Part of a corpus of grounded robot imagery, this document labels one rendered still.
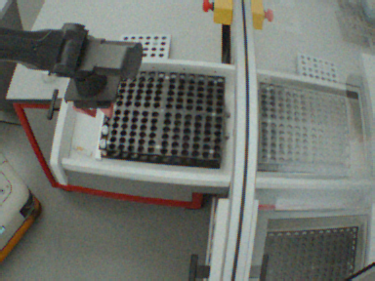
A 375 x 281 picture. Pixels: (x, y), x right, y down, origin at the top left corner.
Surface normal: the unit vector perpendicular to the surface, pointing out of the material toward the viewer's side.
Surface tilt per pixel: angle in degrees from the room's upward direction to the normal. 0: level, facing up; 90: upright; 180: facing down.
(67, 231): 0
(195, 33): 0
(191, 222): 0
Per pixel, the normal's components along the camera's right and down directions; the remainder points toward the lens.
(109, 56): -0.18, 0.04
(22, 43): 0.82, 0.21
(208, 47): 0.02, -0.45
